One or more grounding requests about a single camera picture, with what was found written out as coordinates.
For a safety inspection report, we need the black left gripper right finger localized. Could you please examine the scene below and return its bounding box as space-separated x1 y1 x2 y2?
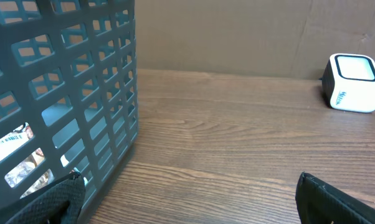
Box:
295 172 375 224

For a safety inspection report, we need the grey plastic shopping basket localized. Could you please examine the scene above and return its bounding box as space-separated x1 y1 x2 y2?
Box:
0 0 138 223

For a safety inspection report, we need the beige cookie snack bag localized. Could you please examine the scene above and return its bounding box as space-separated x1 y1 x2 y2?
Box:
0 122 55 198

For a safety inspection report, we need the white barcode scanner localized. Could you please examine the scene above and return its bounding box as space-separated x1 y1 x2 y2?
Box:
321 53 375 113

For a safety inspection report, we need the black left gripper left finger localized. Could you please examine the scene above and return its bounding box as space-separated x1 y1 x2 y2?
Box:
0 172 85 224

